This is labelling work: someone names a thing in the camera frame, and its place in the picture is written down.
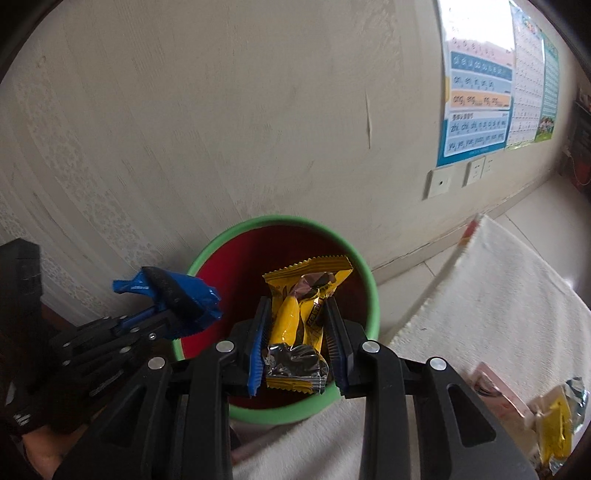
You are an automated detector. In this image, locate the green bordered wall poster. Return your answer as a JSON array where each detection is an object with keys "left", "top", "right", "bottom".
[{"left": 536, "top": 34, "right": 560, "bottom": 143}]

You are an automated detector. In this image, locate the person's left forearm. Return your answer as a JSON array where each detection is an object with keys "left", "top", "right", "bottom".
[{"left": 0, "top": 415, "right": 70, "bottom": 480}]

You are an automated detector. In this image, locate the white cloth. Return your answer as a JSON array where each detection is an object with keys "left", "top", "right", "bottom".
[{"left": 231, "top": 215, "right": 591, "bottom": 480}]

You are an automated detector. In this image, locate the blue snack wrapper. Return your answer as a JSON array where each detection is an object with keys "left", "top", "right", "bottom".
[{"left": 113, "top": 268, "right": 223, "bottom": 342}]

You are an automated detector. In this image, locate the brown wooden furniture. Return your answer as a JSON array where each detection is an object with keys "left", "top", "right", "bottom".
[{"left": 39, "top": 299, "right": 100, "bottom": 335}]

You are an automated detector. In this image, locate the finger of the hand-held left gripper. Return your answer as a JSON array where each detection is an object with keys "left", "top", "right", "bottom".
[
  {"left": 64, "top": 318, "right": 175, "bottom": 398},
  {"left": 51, "top": 267, "right": 206, "bottom": 352}
]

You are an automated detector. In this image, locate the dark shelf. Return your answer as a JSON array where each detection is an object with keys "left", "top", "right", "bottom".
[{"left": 556, "top": 88, "right": 591, "bottom": 185}]

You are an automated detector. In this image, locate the yellow snack wrapper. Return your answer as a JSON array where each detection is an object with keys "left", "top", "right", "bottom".
[{"left": 262, "top": 255, "right": 354, "bottom": 395}]

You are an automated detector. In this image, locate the green bin with red inside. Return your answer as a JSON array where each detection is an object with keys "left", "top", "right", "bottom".
[{"left": 172, "top": 215, "right": 380, "bottom": 425}]

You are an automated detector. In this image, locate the yellow crumpled wrapper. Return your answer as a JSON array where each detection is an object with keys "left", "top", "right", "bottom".
[{"left": 531, "top": 385, "right": 575, "bottom": 476}]

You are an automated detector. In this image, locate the blue bordered wall poster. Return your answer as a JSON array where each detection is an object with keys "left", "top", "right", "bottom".
[{"left": 436, "top": 0, "right": 517, "bottom": 168}]

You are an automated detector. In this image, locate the pink printed wrapper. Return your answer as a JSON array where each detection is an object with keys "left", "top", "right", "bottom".
[{"left": 466, "top": 361, "right": 539, "bottom": 418}]

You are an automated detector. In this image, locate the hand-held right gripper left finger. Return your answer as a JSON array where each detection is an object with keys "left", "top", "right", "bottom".
[{"left": 55, "top": 296, "right": 273, "bottom": 480}]

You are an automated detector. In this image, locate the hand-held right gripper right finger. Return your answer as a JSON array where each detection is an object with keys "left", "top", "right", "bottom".
[{"left": 321, "top": 298, "right": 541, "bottom": 480}]

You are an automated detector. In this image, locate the grid chart wall poster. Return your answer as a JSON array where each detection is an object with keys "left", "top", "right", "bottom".
[{"left": 505, "top": 0, "right": 546, "bottom": 151}]

